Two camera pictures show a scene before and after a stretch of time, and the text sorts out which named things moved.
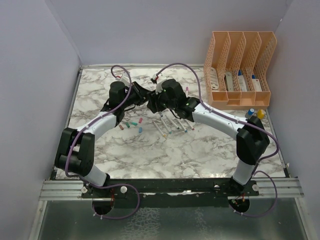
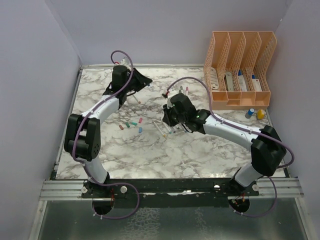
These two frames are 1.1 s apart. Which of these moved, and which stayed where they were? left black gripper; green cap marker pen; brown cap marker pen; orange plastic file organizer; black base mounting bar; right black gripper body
Moved: right black gripper body; left black gripper
Stayed: brown cap marker pen; black base mounting bar; green cap marker pen; orange plastic file organizer
